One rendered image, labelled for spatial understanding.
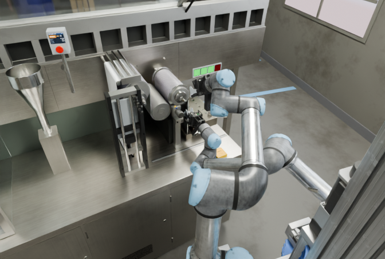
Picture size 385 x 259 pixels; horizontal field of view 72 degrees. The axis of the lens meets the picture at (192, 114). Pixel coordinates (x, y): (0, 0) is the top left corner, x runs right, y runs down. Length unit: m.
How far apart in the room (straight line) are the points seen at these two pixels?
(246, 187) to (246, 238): 1.62
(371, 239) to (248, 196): 0.30
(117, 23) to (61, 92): 0.52
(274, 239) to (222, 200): 1.68
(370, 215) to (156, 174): 1.13
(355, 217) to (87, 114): 1.53
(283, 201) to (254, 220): 0.37
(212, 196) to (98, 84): 1.13
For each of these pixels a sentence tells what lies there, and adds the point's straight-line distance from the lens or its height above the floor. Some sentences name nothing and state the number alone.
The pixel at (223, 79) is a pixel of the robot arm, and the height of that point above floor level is 1.57.
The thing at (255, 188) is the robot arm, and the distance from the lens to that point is 0.84.
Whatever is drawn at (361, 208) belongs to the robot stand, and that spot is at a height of 1.58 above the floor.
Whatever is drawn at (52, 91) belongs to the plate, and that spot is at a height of 1.28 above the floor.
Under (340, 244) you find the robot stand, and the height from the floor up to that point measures 1.44.
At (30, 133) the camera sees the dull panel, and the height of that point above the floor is 1.03.
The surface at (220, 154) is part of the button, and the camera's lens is 1.66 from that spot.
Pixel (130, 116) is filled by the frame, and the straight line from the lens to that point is 1.38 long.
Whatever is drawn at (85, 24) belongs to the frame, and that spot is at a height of 1.62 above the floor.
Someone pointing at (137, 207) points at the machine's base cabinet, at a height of 0.78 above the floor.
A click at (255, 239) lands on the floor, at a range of 2.44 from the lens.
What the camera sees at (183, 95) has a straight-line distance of 1.54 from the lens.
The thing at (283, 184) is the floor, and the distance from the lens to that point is 2.85.
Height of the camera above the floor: 2.09
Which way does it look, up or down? 37 degrees down
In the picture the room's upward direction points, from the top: 2 degrees clockwise
